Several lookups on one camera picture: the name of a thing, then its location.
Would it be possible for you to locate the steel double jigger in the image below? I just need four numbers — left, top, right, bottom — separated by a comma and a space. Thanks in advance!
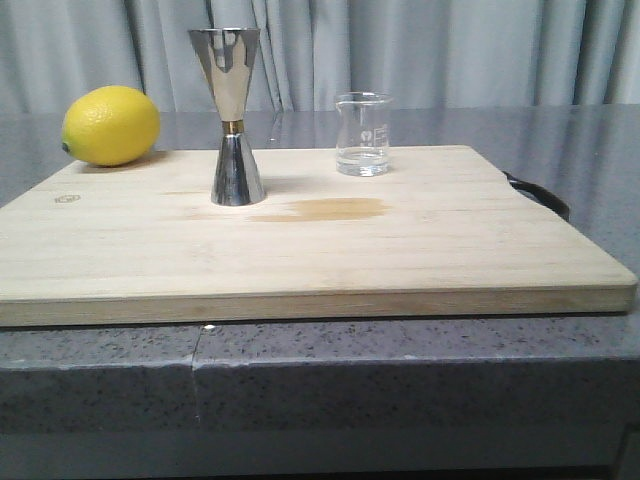
188, 28, 265, 206

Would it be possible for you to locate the light wooden cutting board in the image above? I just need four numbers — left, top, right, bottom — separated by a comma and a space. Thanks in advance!
1, 146, 637, 327

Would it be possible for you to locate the small glass measuring beaker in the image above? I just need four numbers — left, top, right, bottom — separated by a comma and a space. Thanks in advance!
335, 91, 393, 177

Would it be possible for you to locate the grey pleated curtain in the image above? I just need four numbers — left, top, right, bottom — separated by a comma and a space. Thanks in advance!
1, 1, 639, 114

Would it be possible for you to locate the black board handle strap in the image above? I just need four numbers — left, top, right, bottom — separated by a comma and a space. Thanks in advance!
501, 169, 572, 219

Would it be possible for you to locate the yellow lemon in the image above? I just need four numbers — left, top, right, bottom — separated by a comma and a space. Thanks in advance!
61, 85, 161, 167

